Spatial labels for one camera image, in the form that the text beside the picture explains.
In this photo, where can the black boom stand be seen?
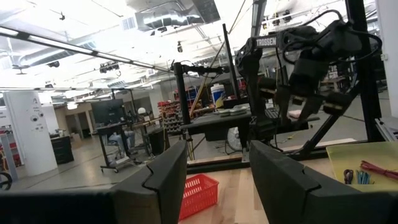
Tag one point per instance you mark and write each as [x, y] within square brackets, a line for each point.
[182, 93]

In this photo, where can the black computer monitor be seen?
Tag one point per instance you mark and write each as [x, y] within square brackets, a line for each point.
[107, 112]

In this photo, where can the red mesh basket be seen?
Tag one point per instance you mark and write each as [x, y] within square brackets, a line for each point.
[199, 194]

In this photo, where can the red parts shelf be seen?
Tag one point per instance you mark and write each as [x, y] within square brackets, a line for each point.
[169, 115]

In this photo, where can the white building pillar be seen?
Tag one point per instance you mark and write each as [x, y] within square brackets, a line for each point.
[31, 140]

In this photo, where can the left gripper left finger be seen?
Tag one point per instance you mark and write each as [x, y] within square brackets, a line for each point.
[161, 193]

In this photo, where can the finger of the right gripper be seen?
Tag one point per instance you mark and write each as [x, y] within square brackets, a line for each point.
[284, 107]
[311, 107]

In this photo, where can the yellow plastic tray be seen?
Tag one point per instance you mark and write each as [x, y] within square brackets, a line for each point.
[348, 155]

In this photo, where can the black desk pole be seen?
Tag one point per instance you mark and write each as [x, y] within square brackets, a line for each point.
[232, 62]

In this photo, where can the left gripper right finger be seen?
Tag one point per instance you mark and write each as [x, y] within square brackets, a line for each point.
[280, 193]

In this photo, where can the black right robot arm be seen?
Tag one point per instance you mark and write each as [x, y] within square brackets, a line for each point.
[253, 77]

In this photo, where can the black aluminium table frame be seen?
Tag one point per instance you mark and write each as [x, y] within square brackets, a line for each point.
[368, 93]

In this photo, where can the round floor fan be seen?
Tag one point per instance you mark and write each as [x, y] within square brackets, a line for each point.
[231, 138]

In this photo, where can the dark grey side desk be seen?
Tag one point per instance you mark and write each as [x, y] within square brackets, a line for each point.
[211, 124]

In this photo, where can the black drawer cabinet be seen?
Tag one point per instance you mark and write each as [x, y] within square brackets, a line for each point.
[62, 151]

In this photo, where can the overhead light bar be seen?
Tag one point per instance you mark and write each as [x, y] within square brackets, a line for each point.
[93, 53]

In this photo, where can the white rounded device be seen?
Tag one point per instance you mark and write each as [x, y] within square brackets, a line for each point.
[228, 113]
[241, 109]

